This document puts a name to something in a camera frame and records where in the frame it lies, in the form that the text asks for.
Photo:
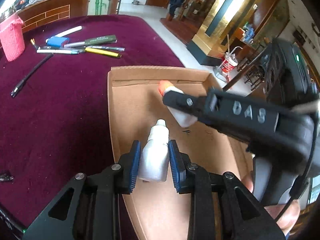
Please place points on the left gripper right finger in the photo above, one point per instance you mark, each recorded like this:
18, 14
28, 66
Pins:
220, 204

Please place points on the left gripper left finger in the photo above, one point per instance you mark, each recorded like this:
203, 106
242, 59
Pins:
87, 207

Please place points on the small white dropper bottle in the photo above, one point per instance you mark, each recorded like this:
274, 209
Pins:
154, 160

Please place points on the white bottle orange cap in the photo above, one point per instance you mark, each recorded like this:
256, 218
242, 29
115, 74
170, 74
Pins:
178, 104

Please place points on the brown cardboard box tray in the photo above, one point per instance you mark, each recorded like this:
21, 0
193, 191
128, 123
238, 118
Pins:
156, 210

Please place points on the maroon velvet table cloth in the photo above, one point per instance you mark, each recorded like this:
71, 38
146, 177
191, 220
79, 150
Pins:
57, 126

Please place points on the black pen on cloth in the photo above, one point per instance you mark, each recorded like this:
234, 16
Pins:
20, 85

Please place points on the yellow pen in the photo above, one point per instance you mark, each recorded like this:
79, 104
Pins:
103, 52

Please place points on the white pen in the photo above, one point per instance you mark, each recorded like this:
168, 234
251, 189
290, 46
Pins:
57, 51

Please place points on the blue lighter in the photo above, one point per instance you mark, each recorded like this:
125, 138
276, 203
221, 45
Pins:
55, 41

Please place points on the green marker pen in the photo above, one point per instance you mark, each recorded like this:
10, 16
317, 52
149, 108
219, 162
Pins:
93, 41

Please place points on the pink knitted cup holder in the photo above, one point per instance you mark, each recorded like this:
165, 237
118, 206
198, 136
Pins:
12, 40

